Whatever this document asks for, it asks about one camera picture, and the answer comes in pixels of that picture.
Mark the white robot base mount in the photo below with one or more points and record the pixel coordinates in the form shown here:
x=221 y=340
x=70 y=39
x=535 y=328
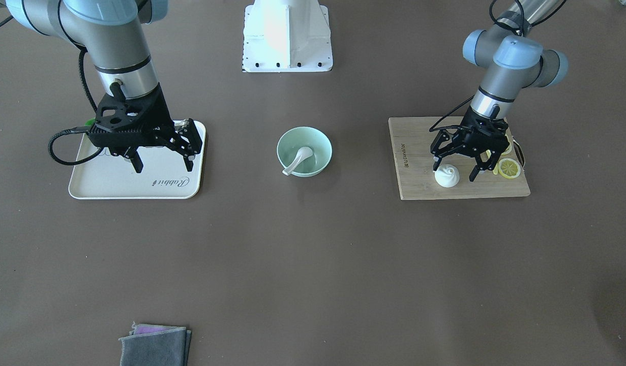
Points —
x=287 y=36

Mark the bamboo cutting board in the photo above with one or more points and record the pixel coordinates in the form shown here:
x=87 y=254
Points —
x=411 y=141

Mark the grey folded cloth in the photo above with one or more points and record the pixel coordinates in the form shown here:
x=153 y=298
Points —
x=149 y=344

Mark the yellow plastic knife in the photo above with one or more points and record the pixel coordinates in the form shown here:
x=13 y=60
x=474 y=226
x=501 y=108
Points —
x=495 y=169

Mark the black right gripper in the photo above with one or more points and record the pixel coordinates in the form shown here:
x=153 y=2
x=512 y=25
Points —
x=158 y=112

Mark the white ceramic spoon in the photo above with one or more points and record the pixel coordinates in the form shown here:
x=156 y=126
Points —
x=302 y=154

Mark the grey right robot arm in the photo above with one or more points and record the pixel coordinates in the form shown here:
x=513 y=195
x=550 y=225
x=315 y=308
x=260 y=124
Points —
x=109 y=30

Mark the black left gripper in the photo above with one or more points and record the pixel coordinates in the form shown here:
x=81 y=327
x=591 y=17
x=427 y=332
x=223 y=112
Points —
x=476 y=133

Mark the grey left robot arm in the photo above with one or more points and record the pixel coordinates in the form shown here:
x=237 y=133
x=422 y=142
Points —
x=512 y=62

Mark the light green bowl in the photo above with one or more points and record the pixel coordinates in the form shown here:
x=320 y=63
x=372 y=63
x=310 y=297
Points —
x=298 y=137

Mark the cream rabbit print tray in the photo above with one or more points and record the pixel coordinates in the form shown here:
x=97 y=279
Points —
x=111 y=177

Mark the lower lemon slice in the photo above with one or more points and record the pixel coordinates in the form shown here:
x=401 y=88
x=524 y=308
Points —
x=509 y=168

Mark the white steamed bun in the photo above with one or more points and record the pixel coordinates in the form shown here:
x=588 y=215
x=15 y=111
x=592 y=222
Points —
x=447 y=175

